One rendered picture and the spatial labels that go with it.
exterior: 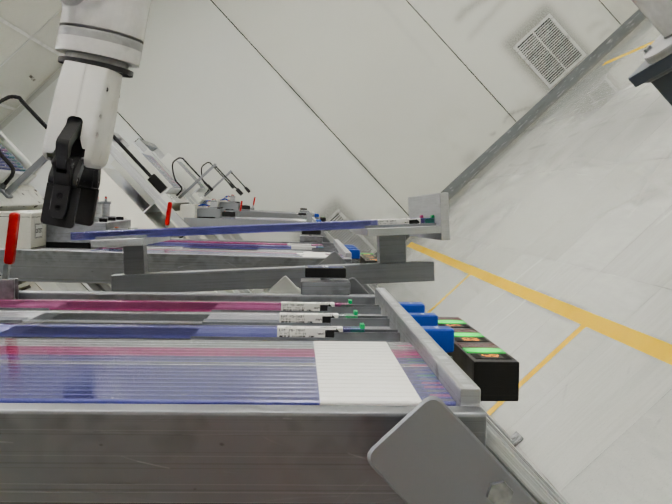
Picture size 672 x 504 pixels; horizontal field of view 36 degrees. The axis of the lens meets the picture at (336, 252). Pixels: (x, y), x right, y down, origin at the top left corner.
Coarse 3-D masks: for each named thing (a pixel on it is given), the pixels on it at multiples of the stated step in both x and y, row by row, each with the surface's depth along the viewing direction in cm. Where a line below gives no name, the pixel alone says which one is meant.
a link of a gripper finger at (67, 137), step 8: (72, 120) 99; (80, 120) 99; (64, 128) 97; (72, 128) 97; (80, 128) 99; (64, 136) 96; (72, 136) 96; (56, 144) 95; (64, 144) 95; (72, 144) 97; (56, 152) 96; (64, 152) 96; (64, 160) 96; (64, 168) 97
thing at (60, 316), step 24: (0, 312) 104; (24, 312) 104; (48, 312) 104; (72, 312) 104; (96, 312) 104; (120, 312) 104; (144, 312) 104; (168, 312) 105; (192, 312) 105; (216, 312) 105; (240, 312) 106; (264, 312) 106
